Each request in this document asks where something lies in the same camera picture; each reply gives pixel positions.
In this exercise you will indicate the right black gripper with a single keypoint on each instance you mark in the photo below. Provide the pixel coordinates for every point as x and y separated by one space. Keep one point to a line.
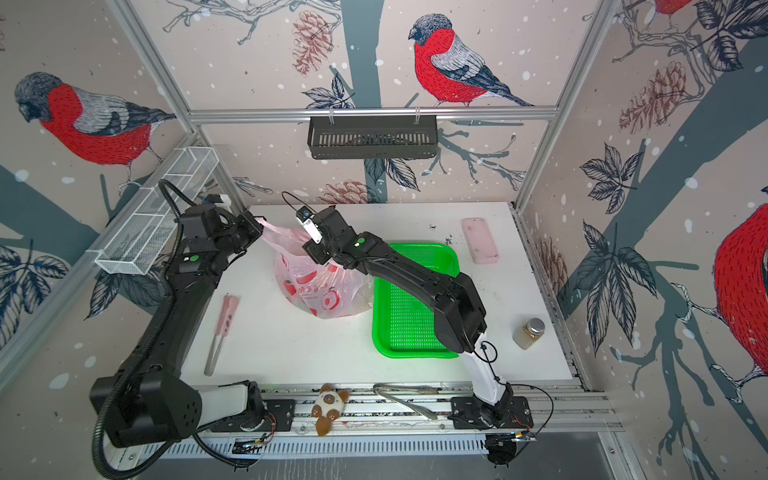
319 251

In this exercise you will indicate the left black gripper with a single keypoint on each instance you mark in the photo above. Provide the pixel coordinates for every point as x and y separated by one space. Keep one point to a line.
244 219

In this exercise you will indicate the pink plastic bag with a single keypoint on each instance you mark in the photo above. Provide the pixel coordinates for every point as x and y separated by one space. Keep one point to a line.
326 291

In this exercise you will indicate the green plastic basket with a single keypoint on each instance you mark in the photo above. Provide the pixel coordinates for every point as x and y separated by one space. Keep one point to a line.
403 327

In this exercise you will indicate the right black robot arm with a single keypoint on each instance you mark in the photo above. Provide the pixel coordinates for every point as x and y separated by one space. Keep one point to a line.
459 314

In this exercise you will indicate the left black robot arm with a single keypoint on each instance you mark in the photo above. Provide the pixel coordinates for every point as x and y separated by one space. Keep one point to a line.
145 407

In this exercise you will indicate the brown plush toy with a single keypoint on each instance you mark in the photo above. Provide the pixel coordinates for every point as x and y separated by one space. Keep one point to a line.
328 407

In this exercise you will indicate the small glass jar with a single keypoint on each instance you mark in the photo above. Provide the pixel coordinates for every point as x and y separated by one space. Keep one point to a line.
529 333

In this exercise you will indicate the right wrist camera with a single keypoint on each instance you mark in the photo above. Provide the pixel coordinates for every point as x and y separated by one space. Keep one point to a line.
305 217

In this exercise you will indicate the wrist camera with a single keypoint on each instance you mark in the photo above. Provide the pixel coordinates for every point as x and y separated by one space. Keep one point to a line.
218 199
305 217

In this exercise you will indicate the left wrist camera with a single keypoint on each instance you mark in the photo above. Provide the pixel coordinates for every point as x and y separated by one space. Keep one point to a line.
218 199

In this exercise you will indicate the white wire mesh shelf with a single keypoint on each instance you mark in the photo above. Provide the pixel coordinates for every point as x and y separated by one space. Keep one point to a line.
143 236

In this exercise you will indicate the black hanging wall basket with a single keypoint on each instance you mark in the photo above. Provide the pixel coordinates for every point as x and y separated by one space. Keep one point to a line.
373 137

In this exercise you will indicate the grey flat cable strip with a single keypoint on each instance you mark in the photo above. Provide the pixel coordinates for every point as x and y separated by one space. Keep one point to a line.
402 395

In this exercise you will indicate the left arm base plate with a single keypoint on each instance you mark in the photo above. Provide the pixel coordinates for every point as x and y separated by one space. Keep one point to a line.
274 416

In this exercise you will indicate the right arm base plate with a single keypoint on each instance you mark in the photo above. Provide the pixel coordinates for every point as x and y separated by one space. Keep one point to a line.
469 413

